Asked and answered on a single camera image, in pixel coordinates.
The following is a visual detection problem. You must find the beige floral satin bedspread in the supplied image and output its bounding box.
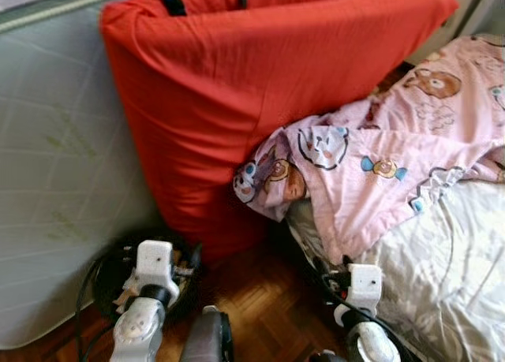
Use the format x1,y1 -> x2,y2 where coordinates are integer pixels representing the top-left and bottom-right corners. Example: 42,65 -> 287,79
284,179 -> 505,362

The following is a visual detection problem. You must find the grey frame board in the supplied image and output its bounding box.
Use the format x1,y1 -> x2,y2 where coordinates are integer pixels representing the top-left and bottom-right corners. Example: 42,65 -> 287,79
458,0 -> 505,39

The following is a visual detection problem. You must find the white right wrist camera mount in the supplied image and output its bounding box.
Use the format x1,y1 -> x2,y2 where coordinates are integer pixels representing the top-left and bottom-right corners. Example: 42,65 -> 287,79
335,263 -> 384,327

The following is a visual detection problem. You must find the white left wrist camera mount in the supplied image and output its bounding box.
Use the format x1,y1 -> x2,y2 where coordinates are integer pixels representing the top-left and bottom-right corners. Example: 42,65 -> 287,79
126,240 -> 181,300

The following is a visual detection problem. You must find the white quilted mattress green trim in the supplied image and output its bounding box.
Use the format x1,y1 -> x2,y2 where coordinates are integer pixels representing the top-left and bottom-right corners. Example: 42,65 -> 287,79
0,0 -> 168,351

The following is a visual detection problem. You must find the pink cartoon print blanket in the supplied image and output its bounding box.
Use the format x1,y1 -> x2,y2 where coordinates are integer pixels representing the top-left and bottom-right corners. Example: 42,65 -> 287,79
233,35 -> 505,266

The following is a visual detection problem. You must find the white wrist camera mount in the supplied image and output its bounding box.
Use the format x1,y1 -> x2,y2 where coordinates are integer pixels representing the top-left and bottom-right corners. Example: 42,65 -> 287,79
126,240 -> 181,300
335,263 -> 384,327

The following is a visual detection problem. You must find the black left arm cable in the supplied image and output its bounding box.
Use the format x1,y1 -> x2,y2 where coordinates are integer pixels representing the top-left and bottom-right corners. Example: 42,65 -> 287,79
75,252 -> 137,362

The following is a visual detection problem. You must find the large red fabric cushion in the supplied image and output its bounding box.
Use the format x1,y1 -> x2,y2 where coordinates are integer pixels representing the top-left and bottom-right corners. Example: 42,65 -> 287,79
99,0 -> 460,262

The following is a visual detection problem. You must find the black round trash bin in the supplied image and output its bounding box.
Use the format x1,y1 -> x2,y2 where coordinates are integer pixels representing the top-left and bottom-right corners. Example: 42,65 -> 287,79
92,232 -> 208,325

